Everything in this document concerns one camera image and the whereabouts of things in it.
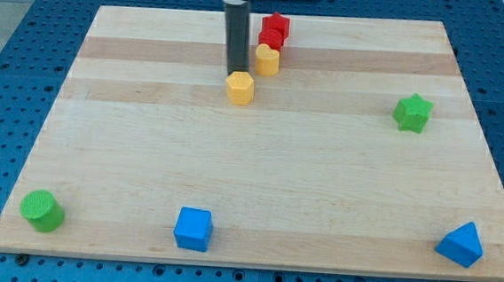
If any blue cube block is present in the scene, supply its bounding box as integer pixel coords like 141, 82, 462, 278
173, 207, 213, 253

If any blue triangle block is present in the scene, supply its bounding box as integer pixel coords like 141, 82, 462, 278
435, 221, 484, 268

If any red cylinder block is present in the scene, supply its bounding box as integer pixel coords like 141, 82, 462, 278
258, 28, 284, 51

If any green cylinder block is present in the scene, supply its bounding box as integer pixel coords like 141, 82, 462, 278
20, 190, 65, 233

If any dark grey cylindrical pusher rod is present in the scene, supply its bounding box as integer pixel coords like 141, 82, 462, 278
224, 1, 251, 74

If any green star block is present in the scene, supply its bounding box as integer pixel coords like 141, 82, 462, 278
392, 93, 433, 134

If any yellow heart block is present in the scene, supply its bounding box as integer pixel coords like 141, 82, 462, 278
255, 43, 280, 76

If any light wooden board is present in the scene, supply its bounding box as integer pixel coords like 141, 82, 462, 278
0, 5, 504, 282

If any yellow hexagon block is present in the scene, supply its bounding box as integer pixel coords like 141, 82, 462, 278
226, 71, 255, 106

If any red star block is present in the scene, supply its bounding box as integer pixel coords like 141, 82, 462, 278
262, 12, 291, 39

